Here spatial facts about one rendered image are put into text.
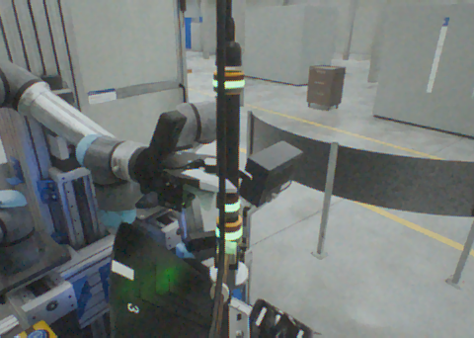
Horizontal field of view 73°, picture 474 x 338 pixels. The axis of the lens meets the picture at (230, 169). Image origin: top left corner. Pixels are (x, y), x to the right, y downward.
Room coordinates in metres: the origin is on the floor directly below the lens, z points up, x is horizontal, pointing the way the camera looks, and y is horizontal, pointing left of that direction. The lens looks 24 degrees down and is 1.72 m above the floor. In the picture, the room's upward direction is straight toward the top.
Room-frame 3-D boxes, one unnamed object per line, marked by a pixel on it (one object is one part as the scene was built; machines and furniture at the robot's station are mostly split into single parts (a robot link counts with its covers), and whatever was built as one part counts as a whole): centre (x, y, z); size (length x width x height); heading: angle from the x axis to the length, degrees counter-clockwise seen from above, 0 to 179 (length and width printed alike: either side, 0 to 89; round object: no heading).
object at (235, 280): (0.45, 0.00, 1.34); 0.09 x 0.07 x 0.10; 175
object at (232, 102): (0.46, 0.00, 1.53); 0.03 x 0.03 x 0.21
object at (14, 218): (0.82, 0.68, 1.20); 0.13 x 0.12 x 0.14; 168
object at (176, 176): (0.47, 0.07, 1.50); 0.09 x 0.05 x 0.02; 49
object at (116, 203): (0.62, 0.24, 1.38); 0.11 x 0.08 x 0.11; 168
